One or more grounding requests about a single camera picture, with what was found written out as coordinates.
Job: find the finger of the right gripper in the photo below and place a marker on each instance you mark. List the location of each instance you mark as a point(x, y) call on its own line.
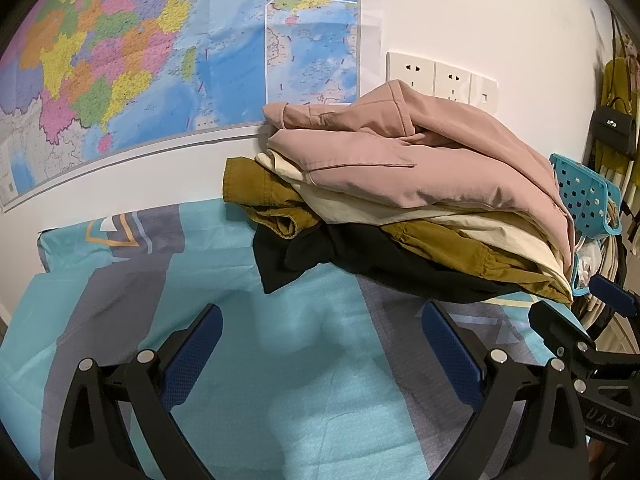
point(624, 302)

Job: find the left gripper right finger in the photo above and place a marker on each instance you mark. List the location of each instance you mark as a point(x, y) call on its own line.
point(550, 442)

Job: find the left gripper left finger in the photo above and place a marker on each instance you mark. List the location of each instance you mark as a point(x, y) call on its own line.
point(93, 441)

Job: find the pink jacket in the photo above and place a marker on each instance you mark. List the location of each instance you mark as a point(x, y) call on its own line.
point(396, 147)

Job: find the yellow-green hanging clothes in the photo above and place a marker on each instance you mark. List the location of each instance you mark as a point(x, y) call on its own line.
point(620, 90)

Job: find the cream garment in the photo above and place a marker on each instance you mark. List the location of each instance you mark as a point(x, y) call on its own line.
point(503, 230)

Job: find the blue perforated plastic basket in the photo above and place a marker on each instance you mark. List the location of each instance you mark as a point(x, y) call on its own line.
point(594, 204)

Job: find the black small handbag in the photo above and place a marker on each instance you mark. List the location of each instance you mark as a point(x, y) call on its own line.
point(614, 129)

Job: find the teal grey bed sheet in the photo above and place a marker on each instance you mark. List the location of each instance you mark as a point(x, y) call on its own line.
point(330, 377)

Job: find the black garment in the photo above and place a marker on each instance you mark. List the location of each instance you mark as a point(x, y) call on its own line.
point(366, 251)

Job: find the olive green garment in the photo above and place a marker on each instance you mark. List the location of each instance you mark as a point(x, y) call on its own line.
point(270, 201)

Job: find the white wall socket middle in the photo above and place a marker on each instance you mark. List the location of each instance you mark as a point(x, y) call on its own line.
point(452, 83)

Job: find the white wall socket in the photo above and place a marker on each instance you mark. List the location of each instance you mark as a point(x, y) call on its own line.
point(452, 83)
point(418, 73)

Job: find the white wall socket left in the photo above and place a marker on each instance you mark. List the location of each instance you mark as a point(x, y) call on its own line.
point(418, 73)

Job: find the colourful wall map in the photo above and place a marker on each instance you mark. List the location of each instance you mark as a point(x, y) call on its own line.
point(84, 79)

